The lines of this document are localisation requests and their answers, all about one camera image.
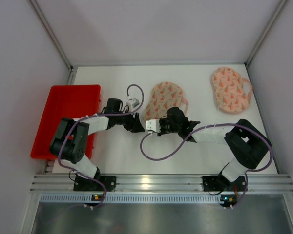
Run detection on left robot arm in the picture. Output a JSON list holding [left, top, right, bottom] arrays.
[[49, 97, 145, 182]]

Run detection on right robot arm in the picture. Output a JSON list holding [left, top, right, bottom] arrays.
[[153, 107, 273, 190]]

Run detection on red plastic bin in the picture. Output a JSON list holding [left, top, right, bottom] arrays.
[[31, 84, 101, 160]]

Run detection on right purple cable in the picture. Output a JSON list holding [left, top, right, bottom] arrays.
[[139, 123, 274, 208]]

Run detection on purple cable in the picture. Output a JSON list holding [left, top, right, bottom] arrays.
[[57, 84, 145, 208], [139, 123, 274, 208]]

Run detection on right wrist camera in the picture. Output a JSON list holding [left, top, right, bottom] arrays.
[[146, 119, 161, 134]]

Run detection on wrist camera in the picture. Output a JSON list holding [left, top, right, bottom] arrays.
[[146, 119, 161, 134], [126, 97, 140, 112]]

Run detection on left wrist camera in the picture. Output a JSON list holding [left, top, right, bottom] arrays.
[[126, 97, 140, 112]]

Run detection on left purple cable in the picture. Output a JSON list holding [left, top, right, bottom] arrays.
[[57, 84, 145, 208]]

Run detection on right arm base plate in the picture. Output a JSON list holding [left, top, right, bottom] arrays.
[[202, 174, 247, 192]]

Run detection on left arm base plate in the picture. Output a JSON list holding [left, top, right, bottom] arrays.
[[73, 175, 116, 192]]

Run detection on perforated cable duct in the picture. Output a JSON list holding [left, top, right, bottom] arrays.
[[40, 194, 237, 203]]

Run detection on aluminium front rail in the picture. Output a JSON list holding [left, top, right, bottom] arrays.
[[30, 174, 293, 194]]

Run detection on left aluminium frame post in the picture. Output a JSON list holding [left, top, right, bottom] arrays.
[[27, 0, 73, 71]]

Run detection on aluminium frame post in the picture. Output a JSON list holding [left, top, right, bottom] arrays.
[[244, 0, 290, 69], [27, 0, 73, 71]]

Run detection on right aluminium frame post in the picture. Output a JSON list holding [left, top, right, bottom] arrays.
[[244, 0, 290, 69]]

